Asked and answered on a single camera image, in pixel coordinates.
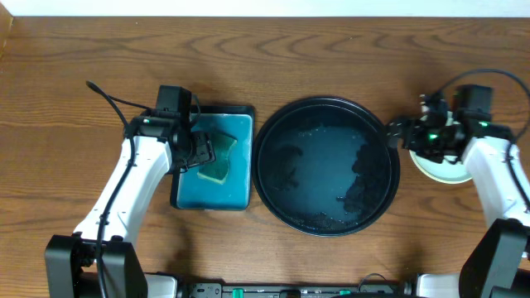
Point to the black rectangular tray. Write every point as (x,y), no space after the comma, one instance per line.
(248,165)

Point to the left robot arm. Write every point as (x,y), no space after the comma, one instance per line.
(98,259)

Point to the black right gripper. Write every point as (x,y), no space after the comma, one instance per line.
(411,142)

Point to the white water-filled basin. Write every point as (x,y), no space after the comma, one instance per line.
(236,186)

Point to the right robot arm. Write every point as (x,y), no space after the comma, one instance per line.
(489,155)

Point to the green yellow sponge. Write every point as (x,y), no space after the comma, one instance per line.
(217,171)

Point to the black round tray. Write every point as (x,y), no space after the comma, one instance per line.
(322,166)

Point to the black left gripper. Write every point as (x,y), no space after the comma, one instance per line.
(203,150)

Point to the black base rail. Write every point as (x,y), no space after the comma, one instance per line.
(373,285)

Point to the light green plate with scribble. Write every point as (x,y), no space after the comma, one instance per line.
(450,171)

